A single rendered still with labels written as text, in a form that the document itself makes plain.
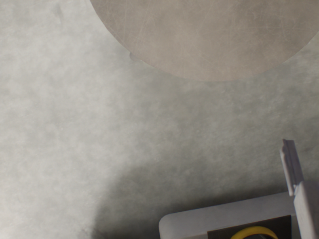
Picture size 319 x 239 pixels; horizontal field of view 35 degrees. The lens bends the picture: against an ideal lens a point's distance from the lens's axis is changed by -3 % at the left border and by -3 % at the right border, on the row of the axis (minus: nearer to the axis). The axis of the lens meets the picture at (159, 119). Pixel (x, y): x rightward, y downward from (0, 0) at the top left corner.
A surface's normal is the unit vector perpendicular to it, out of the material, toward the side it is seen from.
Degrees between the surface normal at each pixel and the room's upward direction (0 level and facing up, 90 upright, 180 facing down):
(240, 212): 90
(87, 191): 0
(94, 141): 0
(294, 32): 0
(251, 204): 90
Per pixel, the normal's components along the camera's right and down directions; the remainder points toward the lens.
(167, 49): 0.13, 0.29
